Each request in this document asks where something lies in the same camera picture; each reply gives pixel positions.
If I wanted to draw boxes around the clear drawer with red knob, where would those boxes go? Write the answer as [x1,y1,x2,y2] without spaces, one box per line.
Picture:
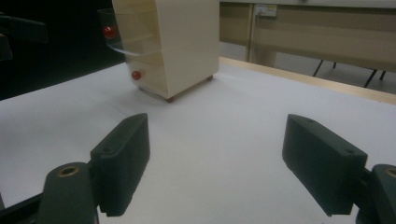
[97,7,163,58]
[126,57,171,96]

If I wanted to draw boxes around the white wall socket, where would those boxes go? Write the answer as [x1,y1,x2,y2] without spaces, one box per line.
[254,4,278,18]

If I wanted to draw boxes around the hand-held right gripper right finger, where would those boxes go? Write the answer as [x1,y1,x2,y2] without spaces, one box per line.
[281,113,369,217]

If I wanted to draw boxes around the black chair legs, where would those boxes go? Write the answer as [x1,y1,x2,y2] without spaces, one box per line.
[312,60,388,89]

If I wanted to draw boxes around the cream mini drawer cabinet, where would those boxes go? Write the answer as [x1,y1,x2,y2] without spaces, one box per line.
[111,0,220,104]

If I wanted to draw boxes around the beige wooden desk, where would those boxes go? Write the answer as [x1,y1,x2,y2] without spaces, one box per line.
[219,0,396,73]

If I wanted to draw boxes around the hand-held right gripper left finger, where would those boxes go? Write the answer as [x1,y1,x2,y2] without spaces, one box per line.
[89,112,151,217]

